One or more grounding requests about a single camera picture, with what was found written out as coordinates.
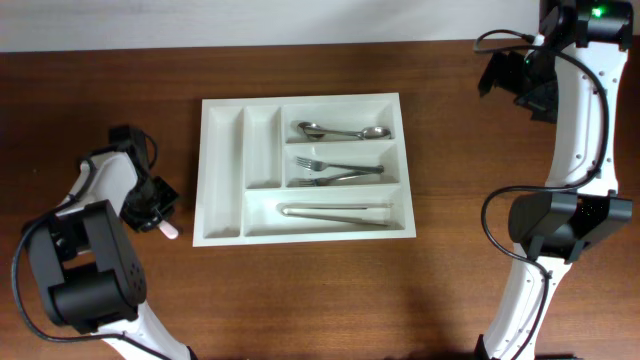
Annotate pink plastic knife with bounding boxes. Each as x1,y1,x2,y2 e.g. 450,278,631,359
158,220,180,240

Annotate steel tongs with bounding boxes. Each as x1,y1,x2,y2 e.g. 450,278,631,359
276,203,393,227

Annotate steel fork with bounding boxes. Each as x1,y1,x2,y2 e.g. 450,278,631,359
290,171,381,187
293,157,385,174

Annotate large steel spoon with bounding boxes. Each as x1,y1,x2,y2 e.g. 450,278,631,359
297,122,364,140
304,125,393,141

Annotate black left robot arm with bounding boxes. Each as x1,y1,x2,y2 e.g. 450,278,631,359
15,125,195,359

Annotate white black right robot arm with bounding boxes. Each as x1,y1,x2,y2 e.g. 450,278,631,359
474,0,634,359

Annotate white plastic cutlery tray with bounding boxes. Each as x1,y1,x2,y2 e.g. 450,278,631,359
193,93,416,247

